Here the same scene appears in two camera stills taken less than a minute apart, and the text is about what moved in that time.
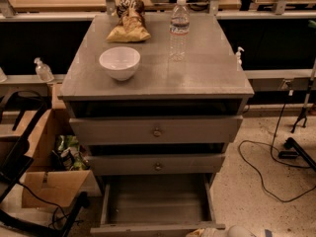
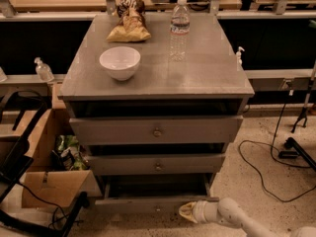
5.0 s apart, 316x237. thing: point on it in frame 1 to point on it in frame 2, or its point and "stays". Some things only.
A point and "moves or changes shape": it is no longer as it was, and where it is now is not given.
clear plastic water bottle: [179, 31] stays
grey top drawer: [200, 129] stays
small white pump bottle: [238, 58] stays
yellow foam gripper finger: [197, 233] to [187, 210]
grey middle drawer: [108, 164] stays
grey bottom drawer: [156, 205] moves or changes shape
